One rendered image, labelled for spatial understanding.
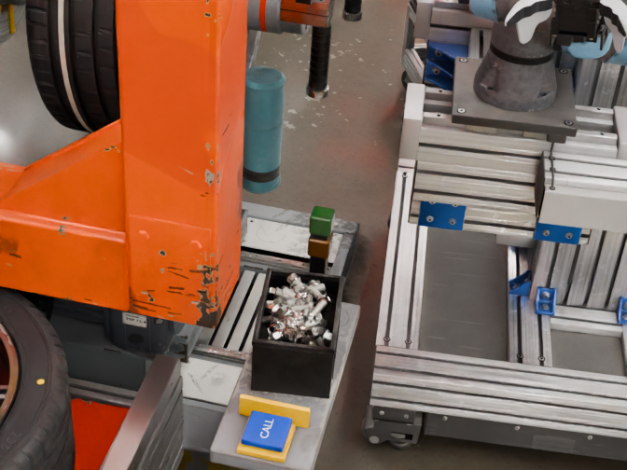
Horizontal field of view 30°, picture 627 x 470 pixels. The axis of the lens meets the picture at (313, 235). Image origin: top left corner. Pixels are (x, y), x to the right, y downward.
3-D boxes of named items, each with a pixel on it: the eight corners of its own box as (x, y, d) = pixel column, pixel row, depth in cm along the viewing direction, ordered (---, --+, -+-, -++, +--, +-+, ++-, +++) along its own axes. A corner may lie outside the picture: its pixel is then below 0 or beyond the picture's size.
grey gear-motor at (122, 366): (20, 323, 267) (5, 198, 246) (197, 359, 261) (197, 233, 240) (-15, 376, 252) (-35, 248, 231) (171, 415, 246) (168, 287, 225)
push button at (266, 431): (251, 418, 195) (252, 408, 194) (292, 427, 195) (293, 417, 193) (240, 449, 190) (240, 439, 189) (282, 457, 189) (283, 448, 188)
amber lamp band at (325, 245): (311, 243, 216) (313, 226, 214) (332, 247, 216) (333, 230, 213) (306, 256, 213) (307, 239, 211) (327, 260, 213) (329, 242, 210)
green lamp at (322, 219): (313, 222, 213) (313, 204, 211) (334, 226, 213) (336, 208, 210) (308, 234, 210) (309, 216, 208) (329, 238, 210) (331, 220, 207)
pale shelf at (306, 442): (273, 299, 226) (274, 287, 224) (359, 316, 224) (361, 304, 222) (208, 462, 192) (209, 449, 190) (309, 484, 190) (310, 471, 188)
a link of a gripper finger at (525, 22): (506, 58, 151) (560, 37, 155) (507, 15, 147) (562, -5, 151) (490, 49, 153) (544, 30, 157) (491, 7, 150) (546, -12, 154)
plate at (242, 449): (249, 419, 196) (249, 414, 196) (295, 428, 195) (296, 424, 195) (236, 453, 190) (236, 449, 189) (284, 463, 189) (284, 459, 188)
